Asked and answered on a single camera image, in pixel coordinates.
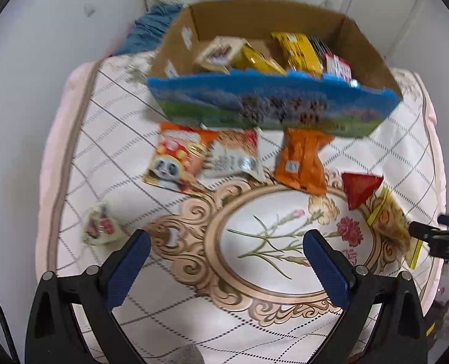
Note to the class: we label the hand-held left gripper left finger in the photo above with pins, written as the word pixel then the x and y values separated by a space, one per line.
pixel 127 269

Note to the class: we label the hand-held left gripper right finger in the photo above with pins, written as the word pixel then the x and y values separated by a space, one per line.
pixel 328 269

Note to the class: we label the yellow cracker packet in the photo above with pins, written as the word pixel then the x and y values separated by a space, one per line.
pixel 389 220

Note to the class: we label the white and red snack packet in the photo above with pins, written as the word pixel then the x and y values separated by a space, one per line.
pixel 338 66

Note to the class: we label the yellow and black snack packet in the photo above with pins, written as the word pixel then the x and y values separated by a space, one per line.
pixel 296 51

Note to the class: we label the yellow panda snack packet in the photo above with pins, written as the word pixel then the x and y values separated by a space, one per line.
pixel 255 60

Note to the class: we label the white chocolate cookie packet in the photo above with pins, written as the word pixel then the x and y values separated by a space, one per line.
pixel 219 53

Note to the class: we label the cardboard box with blue print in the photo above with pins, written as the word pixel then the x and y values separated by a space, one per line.
pixel 270 17

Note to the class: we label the small white snack packet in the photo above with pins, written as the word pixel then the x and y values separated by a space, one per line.
pixel 99 227

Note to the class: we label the small red triangular packet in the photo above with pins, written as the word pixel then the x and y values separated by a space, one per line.
pixel 359 189

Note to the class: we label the floral printed quilt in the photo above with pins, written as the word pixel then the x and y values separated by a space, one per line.
pixel 266 204

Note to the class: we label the grey fuzzy clothing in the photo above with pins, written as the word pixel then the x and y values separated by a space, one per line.
pixel 186 354

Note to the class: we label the plain orange snack packet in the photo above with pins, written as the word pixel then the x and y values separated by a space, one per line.
pixel 298 163

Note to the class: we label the orange panda snack packet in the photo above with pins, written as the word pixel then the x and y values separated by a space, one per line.
pixel 171 155

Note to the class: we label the white oat biscuit packet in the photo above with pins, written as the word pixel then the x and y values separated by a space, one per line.
pixel 232 153

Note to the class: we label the white door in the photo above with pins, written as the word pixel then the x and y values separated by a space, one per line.
pixel 391 3

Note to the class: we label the blue blanket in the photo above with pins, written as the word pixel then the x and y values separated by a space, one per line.
pixel 148 26

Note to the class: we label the white wall switch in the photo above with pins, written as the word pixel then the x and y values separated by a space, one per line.
pixel 90 10

